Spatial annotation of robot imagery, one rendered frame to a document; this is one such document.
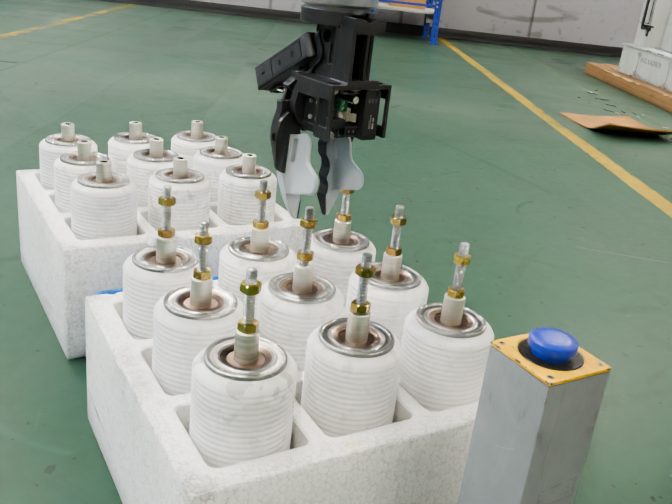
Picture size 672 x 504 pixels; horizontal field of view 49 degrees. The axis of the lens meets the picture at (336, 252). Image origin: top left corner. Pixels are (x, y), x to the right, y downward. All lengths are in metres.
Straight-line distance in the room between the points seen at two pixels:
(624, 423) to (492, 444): 0.56
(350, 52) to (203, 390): 0.33
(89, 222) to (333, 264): 0.39
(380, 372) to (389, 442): 0.07
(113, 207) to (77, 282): 0.12
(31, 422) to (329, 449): 0.48
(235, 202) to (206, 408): 0.59
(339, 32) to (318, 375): 0.32
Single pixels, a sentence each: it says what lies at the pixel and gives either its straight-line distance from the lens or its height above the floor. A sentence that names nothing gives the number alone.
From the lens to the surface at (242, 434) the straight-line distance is 0.67.
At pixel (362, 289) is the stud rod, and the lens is 0.70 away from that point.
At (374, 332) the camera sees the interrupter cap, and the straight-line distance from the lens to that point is 0.74.
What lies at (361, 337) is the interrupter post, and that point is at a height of 0.26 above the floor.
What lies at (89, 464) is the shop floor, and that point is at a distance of 0.97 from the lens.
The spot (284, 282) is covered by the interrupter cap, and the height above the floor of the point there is 0.25.
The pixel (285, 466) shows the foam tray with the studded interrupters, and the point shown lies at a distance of 0.67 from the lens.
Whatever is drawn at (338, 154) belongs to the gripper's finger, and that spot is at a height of 0.41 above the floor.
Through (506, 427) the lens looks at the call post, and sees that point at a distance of 0.64.
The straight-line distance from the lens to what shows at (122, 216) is 1.13.
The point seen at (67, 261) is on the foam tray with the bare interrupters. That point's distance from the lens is 1.10.
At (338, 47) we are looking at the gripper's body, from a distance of 0.70.
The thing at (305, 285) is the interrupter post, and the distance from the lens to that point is 0.81.
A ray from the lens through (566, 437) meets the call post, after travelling 0.64.
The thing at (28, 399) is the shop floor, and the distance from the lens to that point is 1.10.
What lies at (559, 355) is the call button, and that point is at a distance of 0.61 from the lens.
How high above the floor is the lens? 0.60
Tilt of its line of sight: 22 degrees down
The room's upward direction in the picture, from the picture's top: 7 degrees clockwise
